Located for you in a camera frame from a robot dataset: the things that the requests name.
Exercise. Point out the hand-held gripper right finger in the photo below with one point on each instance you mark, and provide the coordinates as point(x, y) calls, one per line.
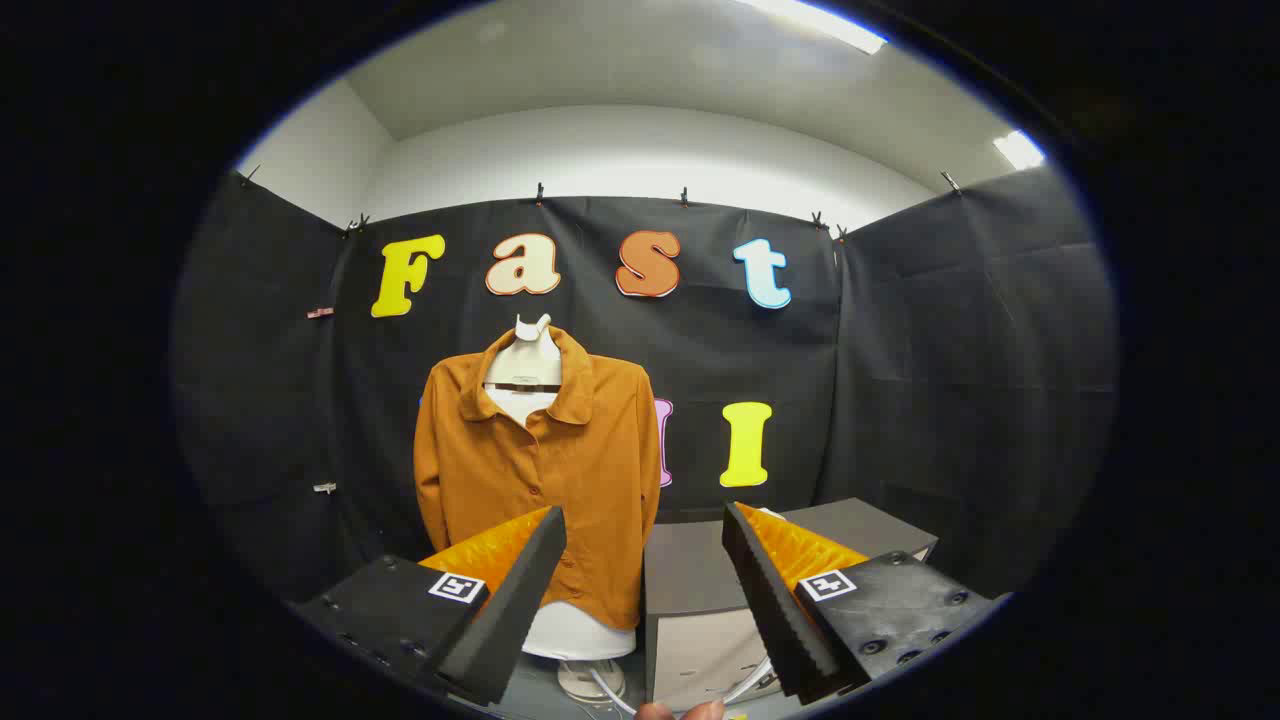
point(770, 600)

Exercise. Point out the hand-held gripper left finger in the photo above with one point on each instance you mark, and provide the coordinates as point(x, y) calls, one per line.
point(520, 590)

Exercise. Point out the brown button-up shirt clothes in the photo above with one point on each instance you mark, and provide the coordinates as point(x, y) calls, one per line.
point(560, 480)

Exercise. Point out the white garment form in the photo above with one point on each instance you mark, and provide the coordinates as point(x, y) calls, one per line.
point(575, 635)

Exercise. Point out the grey drawer cabinet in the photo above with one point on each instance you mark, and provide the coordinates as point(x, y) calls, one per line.
point(690, 570)

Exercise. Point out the white round stand base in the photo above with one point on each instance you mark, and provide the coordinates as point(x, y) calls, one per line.
point(590, 680)

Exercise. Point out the black backdrop cloth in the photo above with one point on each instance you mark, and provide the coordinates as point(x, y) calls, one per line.
point(900, 400)

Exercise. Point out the small ceiling light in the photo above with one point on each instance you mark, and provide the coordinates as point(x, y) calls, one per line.
point(1018, 150)

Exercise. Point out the long ceiling light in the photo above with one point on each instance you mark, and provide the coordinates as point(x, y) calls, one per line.
point(820, 22)

